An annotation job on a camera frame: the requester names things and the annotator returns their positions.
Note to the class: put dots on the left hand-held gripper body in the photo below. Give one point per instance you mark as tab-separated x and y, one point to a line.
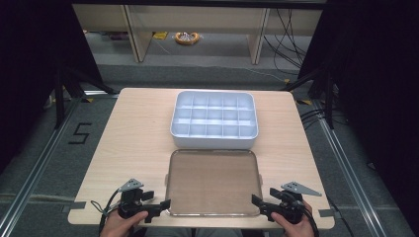
130	200

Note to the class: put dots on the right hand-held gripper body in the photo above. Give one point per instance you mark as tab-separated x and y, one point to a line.
291	205

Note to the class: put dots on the clear plastic box lid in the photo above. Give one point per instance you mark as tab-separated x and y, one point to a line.
213	182

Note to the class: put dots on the person's right hand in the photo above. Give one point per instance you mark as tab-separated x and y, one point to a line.
294	228

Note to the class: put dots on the person's left hand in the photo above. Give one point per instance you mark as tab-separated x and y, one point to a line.
120	225

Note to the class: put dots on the grey tape strip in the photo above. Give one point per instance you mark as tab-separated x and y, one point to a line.
326	213
75	206

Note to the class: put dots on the white compartment storage box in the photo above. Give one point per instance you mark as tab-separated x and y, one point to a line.
214	118

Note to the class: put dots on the black metal stand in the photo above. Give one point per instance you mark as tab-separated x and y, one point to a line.
60	98
329	98

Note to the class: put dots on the dark curtain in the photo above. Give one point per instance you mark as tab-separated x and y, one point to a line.
378	82
36	59

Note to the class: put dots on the yellow packet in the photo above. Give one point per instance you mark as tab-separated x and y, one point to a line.
160	35

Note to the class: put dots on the orange tape roll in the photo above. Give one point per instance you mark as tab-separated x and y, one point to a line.
187	38

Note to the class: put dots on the aluminium floor rail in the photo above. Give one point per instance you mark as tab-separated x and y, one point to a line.
36	168
346	171

